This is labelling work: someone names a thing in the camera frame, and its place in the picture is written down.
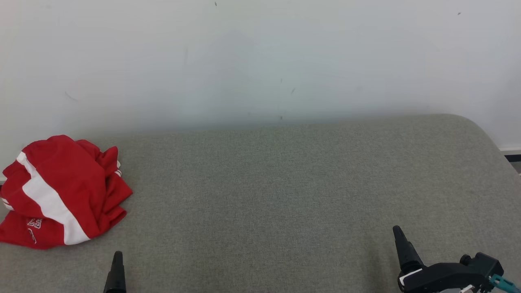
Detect teal right camera connector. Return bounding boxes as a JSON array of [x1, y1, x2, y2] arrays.
[[490, 274, 521, 293]]

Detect red basketball jersey number 23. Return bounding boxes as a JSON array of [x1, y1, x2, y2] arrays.
[[75, 140, 134, 241]]

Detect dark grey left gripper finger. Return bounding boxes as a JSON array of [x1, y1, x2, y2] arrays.
[[103, 251, 127, 293]]

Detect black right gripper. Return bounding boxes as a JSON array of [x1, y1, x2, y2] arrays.
[[392, 225, 487, 293]]

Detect red shorts with white stripe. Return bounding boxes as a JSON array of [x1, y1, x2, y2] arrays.
[[0, 135, 108, 249]]

